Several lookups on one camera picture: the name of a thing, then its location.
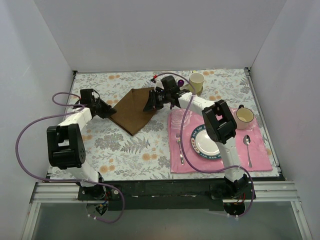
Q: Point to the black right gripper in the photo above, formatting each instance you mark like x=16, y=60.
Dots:
x=155, y=99

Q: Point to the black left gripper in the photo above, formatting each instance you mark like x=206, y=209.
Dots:
x=100, y=107

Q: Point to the brown cloth napkin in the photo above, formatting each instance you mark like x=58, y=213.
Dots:
x=129, y=111

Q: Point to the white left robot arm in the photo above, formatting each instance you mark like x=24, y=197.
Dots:
x=66, y=149

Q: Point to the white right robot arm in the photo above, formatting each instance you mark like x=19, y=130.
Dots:
x=220, y=126

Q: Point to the purple plastic spoon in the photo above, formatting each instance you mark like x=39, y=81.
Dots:
x=180, y=83

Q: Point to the speckled round coaster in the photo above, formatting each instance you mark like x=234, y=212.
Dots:
x=189, y=88

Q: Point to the silver metal fork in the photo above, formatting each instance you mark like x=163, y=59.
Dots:
x=178, y=140

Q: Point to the pale yellow cup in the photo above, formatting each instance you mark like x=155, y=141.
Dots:
x=196, y=79

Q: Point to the white plate green rim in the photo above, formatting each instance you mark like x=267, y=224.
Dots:
x=203, y=145

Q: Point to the cream mug dark rim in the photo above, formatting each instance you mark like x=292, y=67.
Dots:
x=243, y=117

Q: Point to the silver metal spoon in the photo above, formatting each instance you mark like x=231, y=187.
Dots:
x=247, y=141

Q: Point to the pink floral placemat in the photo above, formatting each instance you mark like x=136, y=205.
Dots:
x=258, y=153

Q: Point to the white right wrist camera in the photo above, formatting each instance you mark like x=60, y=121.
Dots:
x=156, y=81

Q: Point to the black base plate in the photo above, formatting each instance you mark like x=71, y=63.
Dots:
x=179, y=194

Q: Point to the aluminium front rail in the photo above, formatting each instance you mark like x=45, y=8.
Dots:
x=265, y=191

